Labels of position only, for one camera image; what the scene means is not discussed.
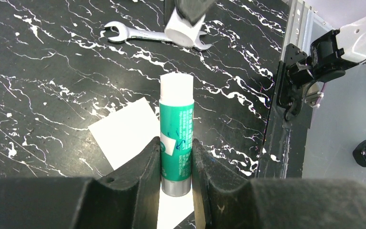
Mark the silver wrench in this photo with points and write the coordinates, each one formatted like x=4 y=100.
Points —
x=127 y=33

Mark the aluminium front rail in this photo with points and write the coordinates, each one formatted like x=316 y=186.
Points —
x=303 y=26

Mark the cream envelope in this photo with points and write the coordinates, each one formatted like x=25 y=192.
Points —
x=122 y=135

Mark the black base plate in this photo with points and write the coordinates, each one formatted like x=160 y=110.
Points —
x=283 y=151

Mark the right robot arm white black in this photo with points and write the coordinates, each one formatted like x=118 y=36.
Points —
x=330 y=55

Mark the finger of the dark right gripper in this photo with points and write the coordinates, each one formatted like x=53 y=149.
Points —
x=193 y=10

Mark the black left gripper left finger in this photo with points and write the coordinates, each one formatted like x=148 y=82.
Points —
x=127 y=198

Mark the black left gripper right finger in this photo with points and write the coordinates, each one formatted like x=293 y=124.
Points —
x=225 y=200

